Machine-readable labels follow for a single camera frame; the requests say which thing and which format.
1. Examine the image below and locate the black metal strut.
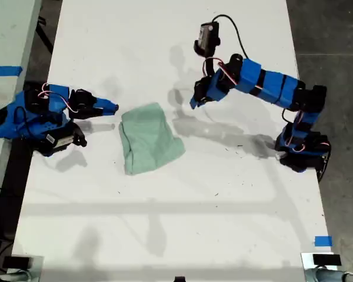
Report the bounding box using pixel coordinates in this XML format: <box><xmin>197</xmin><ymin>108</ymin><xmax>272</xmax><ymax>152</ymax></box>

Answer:
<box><xmin>36</xmin><ymin>16</ymin><xmax>54</xmax><ymax>55</ymax></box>

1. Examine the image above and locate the blue tape square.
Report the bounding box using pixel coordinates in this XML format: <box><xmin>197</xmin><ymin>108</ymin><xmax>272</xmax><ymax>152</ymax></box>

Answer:
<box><xmin>314</xmin><ymin>236</ymin><xmax>333</xmax><ymax>247</ymax></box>

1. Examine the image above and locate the long blue tape strip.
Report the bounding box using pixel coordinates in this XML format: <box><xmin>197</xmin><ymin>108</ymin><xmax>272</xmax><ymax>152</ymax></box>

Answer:
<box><xmin>0</xmin><ymin>66</ymin><xmax>24</xmax><ymax>78</ymax></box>

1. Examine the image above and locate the pale side table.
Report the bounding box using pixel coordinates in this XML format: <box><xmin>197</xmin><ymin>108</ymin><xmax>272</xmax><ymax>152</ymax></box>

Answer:
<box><xmin>0</xmin><ymin>0</ymin><xmax>44</xmax><ymax>227</ymax></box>

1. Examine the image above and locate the pale green T-shirt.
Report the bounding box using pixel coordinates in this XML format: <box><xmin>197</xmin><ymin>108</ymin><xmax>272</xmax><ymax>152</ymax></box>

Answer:
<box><xmin>118</xmin><ymin>102</ymin><xmax>186</xmax><ymax>176</ymax></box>

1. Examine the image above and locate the small black box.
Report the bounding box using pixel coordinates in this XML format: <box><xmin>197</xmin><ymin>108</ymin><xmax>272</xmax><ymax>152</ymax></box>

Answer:
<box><xmin>312</xmin><ymin>254</ymin><xmax>342</xmax><ymax>267</ymax></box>
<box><xmin>2</xmin><ymin>256</ymin><xmax>33</xmax><ymax>268</ymax></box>

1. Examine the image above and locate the black camera cable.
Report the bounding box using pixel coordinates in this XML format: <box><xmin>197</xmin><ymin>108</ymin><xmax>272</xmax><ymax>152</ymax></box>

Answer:
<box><xmin>211</xmin><ymin>14</ymin><xmax>249</xmax><ymax>59</ymax></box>

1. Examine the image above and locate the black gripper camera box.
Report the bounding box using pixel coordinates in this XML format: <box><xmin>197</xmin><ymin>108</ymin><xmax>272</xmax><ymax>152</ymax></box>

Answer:
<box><xmin>193</xmin><ymin>22</ymin><xmax>221</xmax><ymax>57</ymax></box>
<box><xmin>45</xmin><ymin>126</ymin><xmax>88</xmax><ymax>154</ymax></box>

